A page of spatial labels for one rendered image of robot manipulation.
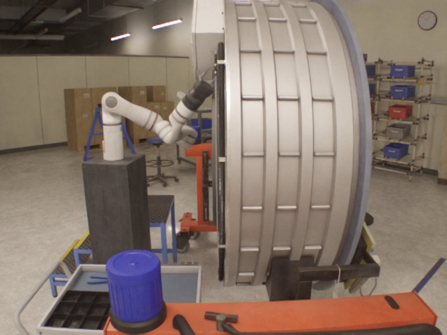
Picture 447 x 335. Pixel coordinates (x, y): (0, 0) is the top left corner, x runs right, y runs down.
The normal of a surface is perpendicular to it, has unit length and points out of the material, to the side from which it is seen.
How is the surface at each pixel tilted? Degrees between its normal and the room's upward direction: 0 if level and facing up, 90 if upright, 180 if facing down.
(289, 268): 90
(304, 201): 96
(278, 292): 90
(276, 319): 0
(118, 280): 90
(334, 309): 0
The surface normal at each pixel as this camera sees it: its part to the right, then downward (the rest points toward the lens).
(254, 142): 0.03, 0.04
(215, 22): 0.02, -0.55
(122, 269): 0.00, -0.97
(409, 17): -0.76, 0.15
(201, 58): 0.02, 0.83
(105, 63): 0.66, 0.18
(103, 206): -0.15, 0.24
